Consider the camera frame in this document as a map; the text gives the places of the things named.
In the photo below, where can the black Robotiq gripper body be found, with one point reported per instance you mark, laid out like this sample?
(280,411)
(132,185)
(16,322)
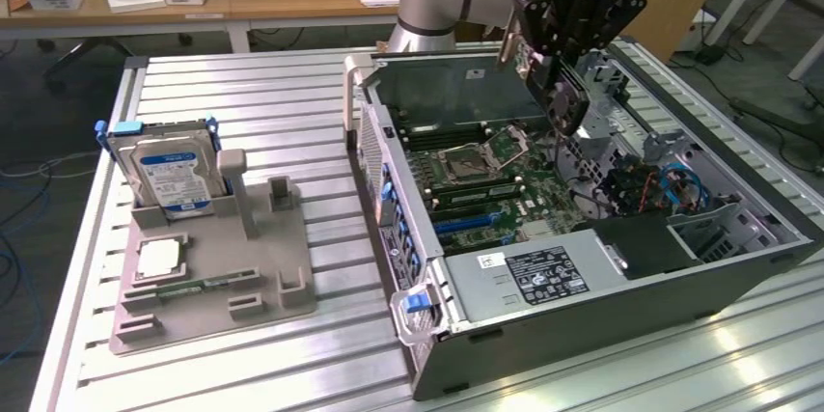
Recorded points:
(585,2)

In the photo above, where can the black graphics card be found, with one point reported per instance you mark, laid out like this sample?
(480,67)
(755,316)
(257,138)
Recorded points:
(567,98)

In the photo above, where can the blue expansion slot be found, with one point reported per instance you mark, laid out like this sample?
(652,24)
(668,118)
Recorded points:
(467,225)

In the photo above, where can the black power adapter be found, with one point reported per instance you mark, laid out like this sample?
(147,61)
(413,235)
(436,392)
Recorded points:
(708,55)

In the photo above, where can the perforated metal disk bay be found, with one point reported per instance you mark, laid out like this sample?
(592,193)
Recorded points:
(611,118)

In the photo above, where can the metal socket cover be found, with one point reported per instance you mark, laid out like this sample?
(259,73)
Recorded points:
(512,149)

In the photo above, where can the black floor stand base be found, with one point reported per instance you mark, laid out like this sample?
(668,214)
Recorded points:
(772,115)

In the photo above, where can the CPU socket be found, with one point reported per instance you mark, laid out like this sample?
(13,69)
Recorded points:
(464,166)

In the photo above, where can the green motherboard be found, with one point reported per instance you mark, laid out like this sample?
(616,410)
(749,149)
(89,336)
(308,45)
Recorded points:
(535,200)

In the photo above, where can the installed RAM stick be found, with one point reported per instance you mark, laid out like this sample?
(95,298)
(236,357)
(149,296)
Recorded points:
(476,195)

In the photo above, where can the grey power supply unit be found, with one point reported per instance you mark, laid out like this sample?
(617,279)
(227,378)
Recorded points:
(547,277)

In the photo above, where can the blue case latch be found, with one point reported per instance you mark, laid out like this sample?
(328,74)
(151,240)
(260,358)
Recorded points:
(413,303)

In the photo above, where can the hard disk with blue caddy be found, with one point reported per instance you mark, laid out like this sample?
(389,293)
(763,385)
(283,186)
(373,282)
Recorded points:
(173,175)

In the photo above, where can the open black PC case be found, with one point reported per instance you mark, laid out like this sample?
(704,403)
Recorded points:
(579,335)

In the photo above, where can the grey plastic parts rack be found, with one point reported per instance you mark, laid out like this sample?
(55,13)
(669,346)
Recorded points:
(212,257)

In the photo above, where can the black office chair base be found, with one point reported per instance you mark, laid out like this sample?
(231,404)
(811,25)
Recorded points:
(71,57)

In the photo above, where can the wooden desk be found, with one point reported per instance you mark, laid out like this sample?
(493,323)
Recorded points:
(64,16)

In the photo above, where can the silver CPU chip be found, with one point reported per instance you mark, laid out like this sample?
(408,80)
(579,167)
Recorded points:
(160,257)

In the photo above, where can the green RAM stick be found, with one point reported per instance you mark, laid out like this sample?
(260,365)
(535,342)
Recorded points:
(193,286)

